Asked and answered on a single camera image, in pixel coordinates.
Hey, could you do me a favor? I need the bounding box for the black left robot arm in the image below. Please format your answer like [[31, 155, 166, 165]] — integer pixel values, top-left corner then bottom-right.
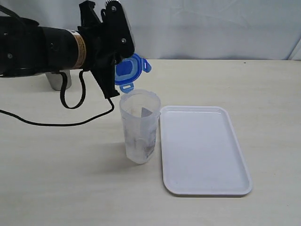
[[0, 0, 119, 99]]

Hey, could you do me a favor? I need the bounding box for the clear plastic container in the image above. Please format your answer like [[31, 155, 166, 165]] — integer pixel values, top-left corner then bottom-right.
[[119, 89, 161, 164]]

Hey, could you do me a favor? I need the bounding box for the blue container lid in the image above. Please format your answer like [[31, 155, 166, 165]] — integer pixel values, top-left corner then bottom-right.
[[115, 53, 152, 93]]

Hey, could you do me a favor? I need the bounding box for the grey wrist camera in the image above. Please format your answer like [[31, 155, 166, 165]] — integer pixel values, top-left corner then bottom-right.
[[101, 0, 135, 64]]

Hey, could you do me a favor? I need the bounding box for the white plastic tray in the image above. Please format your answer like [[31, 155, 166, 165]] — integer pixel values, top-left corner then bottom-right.
[[160, 105, 253, 197]]

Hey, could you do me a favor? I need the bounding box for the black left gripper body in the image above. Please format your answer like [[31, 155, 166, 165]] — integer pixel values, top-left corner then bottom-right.
[[78, 0, 119, 99]]

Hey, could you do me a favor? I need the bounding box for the black cable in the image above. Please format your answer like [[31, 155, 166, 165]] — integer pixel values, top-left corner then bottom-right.
[[0, 3, 115, 127]]

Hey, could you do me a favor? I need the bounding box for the stainless steel cup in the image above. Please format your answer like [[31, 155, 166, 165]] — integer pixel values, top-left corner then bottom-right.
[[46, 70, 72, 91]]

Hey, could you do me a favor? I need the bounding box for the white backdrop curtain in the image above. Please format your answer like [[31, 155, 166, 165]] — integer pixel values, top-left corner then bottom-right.
[[0, 0, 301, 62]]

